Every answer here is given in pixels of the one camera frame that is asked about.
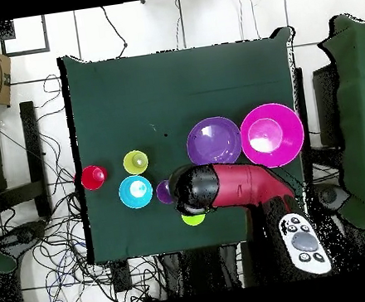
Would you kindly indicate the black pedestal leg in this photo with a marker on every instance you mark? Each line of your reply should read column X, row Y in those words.
column 26, row 231
column 331, row 195

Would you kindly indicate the yellow cup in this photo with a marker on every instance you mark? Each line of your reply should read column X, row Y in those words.
column 131, row 165

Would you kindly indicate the dark green table cloth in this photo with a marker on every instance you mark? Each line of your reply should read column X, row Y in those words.
column 176, row 84

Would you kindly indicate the black stand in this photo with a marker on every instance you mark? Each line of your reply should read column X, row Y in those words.
column 32, row 145
column 326, row 104

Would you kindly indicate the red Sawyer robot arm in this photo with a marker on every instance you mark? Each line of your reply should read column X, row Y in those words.
column 247, row 185

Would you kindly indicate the green cup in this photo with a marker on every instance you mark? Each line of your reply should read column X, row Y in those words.
column 194, row 219

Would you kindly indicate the purple cup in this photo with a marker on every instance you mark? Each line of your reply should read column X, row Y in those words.
column 163, row 194

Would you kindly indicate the large pink bowl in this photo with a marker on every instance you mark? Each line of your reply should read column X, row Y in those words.
column 283, row 126

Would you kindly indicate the large purple bowl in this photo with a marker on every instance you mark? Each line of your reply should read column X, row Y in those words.
column 215, row 143

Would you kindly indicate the red cup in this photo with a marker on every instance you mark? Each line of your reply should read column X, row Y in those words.
column 91, row 179

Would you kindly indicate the black power strip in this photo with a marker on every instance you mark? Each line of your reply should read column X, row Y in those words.
column 121, row 277

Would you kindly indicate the small light blue bowl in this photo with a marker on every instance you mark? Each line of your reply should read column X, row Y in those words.
column 131, row 195

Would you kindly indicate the black floor frame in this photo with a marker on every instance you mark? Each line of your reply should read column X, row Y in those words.
column 26, row 53

